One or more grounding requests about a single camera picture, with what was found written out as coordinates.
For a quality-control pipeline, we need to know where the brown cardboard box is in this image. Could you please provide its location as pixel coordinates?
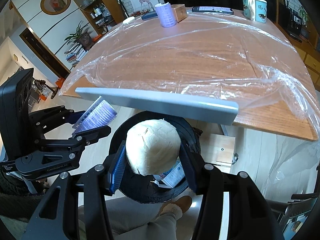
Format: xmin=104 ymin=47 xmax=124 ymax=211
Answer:
xmin=171 ymin=4 xmax=188 ymax=23

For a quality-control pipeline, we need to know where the blue white medicine box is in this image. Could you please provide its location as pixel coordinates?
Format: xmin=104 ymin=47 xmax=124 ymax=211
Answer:
xmin=153 ymin=158 xmax=185 ymax=189

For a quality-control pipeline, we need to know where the black trash bin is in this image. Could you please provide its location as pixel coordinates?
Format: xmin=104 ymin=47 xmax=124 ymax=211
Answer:
xmin=107 ymin=110 xmax=202 ymax=204

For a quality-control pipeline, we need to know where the brown slipper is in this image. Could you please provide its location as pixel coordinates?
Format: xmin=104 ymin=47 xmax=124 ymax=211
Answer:
xmin=160 ymin=196 xmax=193 ymax=220

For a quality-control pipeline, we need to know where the potted plant on books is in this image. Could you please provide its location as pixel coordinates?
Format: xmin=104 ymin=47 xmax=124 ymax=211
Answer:
xmin=65 ymin=21 xmax=94 ymax=51

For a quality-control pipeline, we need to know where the clear plastic table cover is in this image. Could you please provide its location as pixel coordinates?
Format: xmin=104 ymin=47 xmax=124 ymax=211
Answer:
xmin=61 ymin=11 xmax=319 ymax=191

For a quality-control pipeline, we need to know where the white oval mouse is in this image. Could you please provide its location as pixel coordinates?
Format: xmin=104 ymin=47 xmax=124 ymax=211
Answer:
xmin=123 ymin=16 xmax=135 ymax=24

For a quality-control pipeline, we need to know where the wooden drawer cabinet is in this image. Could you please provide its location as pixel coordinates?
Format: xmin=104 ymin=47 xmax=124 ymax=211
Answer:
xmin=274 ymin=22 xmax=320 ymax=91

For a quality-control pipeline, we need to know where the dark blue case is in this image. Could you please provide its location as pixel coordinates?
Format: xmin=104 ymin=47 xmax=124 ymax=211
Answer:
xmin=142 ymin=11 xmax=158 ymax=21

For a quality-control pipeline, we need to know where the black coffee machine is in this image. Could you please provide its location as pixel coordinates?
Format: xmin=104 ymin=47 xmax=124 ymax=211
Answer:
xmin=278 ymin=0 xmax=302 ymax=43

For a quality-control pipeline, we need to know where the blue butterfly ceramic mug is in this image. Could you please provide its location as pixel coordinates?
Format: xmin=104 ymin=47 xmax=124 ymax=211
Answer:
xmin=242 ymin=0 xmax=267 ymax=23

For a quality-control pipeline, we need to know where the black smartphone lit screen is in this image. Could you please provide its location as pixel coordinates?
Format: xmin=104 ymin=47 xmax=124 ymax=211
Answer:
xmin=191 ymin=7 xmax=234 ymax=15

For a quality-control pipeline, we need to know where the green potted plant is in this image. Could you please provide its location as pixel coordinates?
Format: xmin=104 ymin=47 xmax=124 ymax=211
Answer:
xmin=298 ymin=5 xmax=311 ymax=40

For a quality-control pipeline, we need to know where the round framed wall picture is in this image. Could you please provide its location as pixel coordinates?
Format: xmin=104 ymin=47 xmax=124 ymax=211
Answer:
xmin=40 ymin=0 xmax=71 ymax=15

